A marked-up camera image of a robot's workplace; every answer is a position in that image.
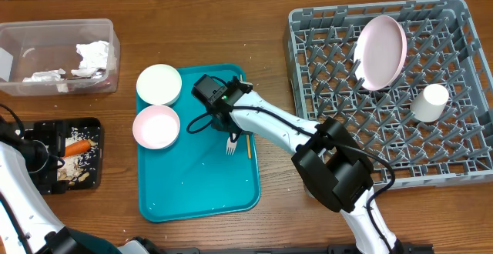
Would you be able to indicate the white plastic fork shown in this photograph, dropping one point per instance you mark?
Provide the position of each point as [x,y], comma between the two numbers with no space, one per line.
[230,147]

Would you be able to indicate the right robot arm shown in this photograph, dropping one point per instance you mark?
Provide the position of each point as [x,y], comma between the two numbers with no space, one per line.
[333,167]

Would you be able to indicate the grey dishwasher rack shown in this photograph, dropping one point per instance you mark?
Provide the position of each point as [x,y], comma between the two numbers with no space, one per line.
[443,48]

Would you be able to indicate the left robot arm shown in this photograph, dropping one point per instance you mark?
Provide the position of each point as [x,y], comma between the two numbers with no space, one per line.
[30,226]

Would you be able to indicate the large pink plate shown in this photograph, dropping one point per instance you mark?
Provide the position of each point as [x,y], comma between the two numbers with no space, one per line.
[381,50]

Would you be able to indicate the spilled rice grains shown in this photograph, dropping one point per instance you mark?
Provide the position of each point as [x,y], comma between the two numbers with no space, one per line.
[84,133]

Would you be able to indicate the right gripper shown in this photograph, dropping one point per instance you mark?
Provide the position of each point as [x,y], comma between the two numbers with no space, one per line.
[230,123]

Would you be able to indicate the white napkin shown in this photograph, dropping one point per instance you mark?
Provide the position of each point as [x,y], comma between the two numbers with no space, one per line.
[95,55]

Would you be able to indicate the teal serving tray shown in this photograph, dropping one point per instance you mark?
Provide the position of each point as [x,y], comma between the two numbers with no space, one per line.
[194,177]

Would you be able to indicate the orange carrot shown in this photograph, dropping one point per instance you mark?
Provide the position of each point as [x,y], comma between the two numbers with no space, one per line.
[78,148]

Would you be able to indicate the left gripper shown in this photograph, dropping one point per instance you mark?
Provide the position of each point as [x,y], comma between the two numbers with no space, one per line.
[48,132]

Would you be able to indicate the pink bowl with nuts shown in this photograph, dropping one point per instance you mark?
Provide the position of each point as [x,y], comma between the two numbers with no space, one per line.
[156,127]

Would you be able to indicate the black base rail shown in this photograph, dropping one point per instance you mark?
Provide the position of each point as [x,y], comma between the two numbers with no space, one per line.
[334,249]

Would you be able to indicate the white paper cup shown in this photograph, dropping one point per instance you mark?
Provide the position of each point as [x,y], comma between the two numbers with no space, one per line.
[430,102]

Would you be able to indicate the pile of nuts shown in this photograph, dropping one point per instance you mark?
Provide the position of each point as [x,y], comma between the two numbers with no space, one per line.
[73,169]

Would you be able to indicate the clear plastic bin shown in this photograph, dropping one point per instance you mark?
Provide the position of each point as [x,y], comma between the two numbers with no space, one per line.
[28,47]

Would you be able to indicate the white bowl with crumbs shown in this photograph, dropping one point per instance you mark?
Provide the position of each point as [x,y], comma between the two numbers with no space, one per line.
[159,84]

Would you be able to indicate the black waste tray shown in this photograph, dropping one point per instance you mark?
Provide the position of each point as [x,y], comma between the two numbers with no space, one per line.
[94,178]

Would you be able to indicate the wooden chopstick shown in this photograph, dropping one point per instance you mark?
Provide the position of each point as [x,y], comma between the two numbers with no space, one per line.
[248,145]

